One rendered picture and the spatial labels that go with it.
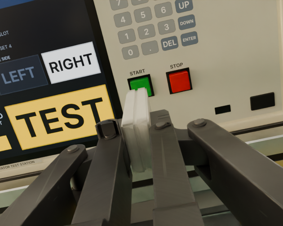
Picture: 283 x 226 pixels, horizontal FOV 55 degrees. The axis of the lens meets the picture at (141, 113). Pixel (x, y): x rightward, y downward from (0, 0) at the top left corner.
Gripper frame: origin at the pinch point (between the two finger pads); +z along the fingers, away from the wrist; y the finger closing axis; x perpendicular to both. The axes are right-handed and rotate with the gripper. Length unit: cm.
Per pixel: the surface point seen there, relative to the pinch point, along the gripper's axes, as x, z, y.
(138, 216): -25.4, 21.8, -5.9
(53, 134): -3.0, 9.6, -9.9
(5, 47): 6.4, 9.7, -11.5
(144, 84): 0.3, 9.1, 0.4
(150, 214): -25.4, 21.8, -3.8
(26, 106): 0.5, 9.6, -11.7
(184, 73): 0.6, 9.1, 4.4
